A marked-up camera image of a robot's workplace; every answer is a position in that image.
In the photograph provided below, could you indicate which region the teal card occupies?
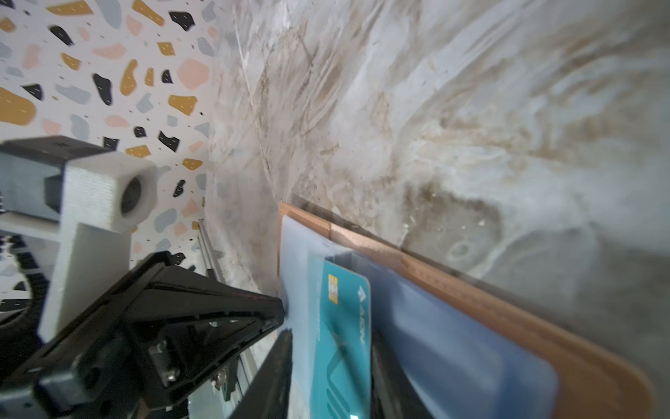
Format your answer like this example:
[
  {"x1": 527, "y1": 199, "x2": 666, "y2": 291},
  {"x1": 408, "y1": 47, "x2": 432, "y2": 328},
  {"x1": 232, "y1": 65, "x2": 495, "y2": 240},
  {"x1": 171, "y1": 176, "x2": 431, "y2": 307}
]
[{"x1": 310, "y1": 257, "x2": 372, "y2": 418}]

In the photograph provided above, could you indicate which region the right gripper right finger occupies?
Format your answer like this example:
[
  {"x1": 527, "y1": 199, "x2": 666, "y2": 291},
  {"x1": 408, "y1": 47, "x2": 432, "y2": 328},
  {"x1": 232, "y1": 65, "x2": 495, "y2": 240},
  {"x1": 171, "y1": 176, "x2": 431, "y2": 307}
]
[{"x1": 371, "y1": 329, "x2": 433, "y2": 419}]

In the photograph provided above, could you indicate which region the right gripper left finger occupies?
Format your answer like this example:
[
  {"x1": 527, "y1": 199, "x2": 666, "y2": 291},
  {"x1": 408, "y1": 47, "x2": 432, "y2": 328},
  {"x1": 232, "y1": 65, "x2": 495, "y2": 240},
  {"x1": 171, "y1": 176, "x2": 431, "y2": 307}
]
[{"x1": 230, "y1": 329, "x2": 293, "y2": 419}]

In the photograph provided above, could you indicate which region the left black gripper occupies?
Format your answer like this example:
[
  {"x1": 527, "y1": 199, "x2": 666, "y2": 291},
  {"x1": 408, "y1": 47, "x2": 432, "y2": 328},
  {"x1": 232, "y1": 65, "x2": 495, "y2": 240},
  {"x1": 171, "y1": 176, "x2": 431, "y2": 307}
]
[{"x1": 1, "y1": 252, "x2": 284, "y2": 418}]

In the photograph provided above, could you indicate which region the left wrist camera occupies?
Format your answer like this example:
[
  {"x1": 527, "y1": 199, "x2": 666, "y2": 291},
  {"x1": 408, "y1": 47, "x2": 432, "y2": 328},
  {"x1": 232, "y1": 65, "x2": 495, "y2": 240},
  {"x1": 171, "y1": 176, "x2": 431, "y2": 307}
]
[{"x1": 1, "y1": 135, "x2": 158, "y2": 341}]

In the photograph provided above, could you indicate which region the pink leather card holder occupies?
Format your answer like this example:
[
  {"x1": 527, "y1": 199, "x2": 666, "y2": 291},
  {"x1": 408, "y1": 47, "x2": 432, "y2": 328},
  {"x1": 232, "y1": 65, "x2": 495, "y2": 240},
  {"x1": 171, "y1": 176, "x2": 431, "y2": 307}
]
[{"x1": 278, "y1": 204, "x2": 656, "y2": 418}]

